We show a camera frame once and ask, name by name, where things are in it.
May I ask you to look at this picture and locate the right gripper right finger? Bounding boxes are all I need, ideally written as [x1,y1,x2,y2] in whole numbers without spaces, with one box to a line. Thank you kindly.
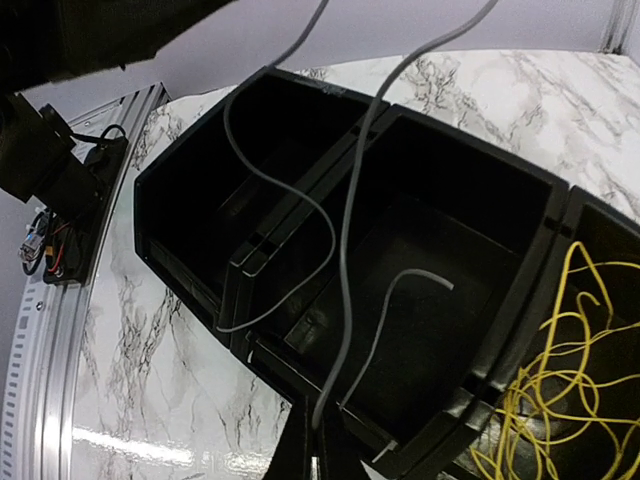
[319,414,370,480]

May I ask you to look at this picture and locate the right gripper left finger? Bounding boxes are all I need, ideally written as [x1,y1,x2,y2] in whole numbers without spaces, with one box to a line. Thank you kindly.
[267,396,317,480]

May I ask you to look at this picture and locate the yellow cable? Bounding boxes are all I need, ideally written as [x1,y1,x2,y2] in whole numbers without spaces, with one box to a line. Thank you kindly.
[469,242,640,480]

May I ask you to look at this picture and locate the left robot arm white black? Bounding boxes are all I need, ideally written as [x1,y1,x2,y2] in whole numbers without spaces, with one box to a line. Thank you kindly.
[1,1,226,201]

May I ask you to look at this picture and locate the black compartment tray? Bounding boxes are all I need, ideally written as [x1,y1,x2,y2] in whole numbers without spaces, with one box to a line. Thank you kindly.
[134,70,639,479]

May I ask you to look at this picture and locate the aluminium front frame rail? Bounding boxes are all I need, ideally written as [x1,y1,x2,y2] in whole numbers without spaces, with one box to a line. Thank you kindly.
[1,83,169,479]

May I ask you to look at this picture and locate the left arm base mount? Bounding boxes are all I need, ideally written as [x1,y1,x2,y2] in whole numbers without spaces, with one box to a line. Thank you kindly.
[19,105,129,285]

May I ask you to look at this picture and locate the right aluminium corner post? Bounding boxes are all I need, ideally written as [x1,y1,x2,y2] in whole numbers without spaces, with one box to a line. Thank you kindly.
[598,0,639,55]

